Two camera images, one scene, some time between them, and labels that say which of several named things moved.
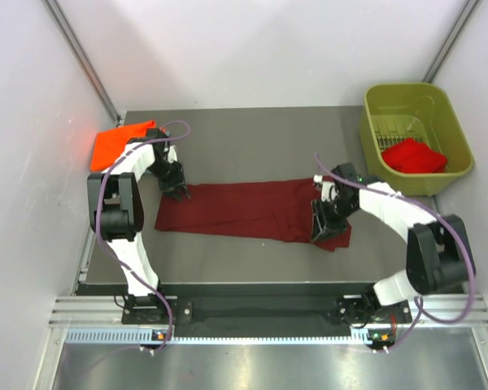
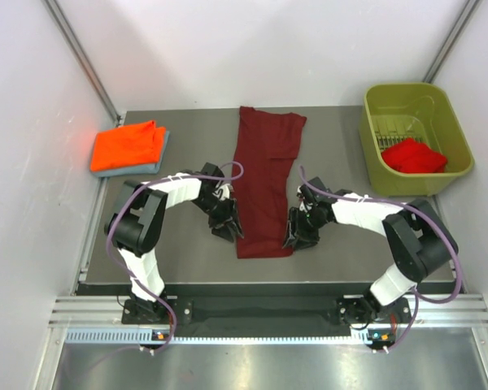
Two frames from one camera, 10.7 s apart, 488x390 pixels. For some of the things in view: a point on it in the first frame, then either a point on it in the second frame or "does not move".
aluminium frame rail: (108, 312) does not move
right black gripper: (341, 229) to (307, 238)
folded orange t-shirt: (110, 144) does not move
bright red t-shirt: (413, 156) does not move
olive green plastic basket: (394, 112) does not move
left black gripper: (176, 183) to (228, 217)
